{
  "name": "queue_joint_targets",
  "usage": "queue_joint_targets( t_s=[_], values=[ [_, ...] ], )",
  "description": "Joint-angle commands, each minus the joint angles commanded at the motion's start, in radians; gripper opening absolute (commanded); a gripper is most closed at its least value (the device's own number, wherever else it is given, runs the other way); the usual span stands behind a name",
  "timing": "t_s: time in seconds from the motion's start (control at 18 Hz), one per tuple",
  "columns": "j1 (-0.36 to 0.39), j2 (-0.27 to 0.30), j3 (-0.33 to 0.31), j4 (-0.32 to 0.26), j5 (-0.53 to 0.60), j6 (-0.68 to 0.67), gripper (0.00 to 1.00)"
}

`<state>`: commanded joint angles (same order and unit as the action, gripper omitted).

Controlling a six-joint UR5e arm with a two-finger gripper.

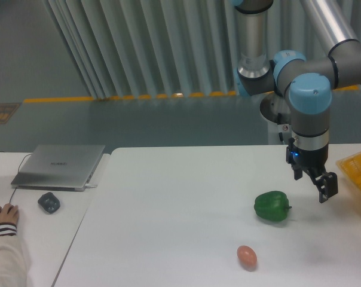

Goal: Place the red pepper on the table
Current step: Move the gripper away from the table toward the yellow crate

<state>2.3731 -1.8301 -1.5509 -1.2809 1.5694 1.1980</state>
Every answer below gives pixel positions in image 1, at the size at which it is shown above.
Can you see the striped sleeve forearm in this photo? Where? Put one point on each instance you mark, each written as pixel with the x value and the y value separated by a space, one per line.
pixel 13 271

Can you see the brown egg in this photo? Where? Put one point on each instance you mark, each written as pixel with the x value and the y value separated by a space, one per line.
pixel 247 257

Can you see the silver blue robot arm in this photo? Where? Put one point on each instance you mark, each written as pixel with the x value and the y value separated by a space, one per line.
pixel 305 85

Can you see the silver closed laptop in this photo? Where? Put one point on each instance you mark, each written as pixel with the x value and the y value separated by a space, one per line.
pixel 59 167

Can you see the person's hand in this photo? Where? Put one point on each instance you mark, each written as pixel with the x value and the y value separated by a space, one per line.
pixel 13 220

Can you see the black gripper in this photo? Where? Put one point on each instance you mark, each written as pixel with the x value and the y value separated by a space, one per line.
pixel 312 162

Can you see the green bell pepper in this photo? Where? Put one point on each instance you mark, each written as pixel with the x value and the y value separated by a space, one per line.
pixel 273 206

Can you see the computer mouse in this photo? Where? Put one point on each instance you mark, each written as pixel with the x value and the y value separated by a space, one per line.
pixel 9 209

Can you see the black power adapter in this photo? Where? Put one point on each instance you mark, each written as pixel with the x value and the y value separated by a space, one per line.
pixel 49 202

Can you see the yellow plastic basket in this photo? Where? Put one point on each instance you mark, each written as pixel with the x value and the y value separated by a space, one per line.
pixel 350 167

